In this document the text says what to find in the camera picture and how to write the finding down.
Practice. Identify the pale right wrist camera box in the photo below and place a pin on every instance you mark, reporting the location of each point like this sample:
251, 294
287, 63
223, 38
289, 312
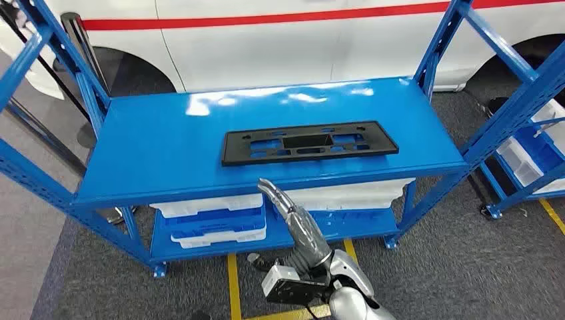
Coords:
276, 278

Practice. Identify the wide white plastic tray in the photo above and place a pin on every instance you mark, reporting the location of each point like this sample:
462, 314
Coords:
353, 194

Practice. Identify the black plastic plate part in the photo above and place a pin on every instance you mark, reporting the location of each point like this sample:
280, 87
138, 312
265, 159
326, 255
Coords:
238, 150

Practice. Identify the blue metal shelf rack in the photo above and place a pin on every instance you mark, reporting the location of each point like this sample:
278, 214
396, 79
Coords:
176, 146
540, 152

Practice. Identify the black car tyre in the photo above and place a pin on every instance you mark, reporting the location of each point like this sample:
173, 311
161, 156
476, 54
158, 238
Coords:
545, 46
132, 75

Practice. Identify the white car with red stripe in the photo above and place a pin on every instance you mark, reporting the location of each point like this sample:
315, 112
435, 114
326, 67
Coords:
265, 53

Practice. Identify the yellow floor tape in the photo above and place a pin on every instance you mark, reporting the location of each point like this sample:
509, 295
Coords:
234, 287
552, 214

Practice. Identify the white plastic bin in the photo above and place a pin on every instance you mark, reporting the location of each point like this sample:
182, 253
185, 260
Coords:
554, 119
518, 161

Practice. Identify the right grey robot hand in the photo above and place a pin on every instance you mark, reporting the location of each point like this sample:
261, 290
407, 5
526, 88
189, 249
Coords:
304, 229

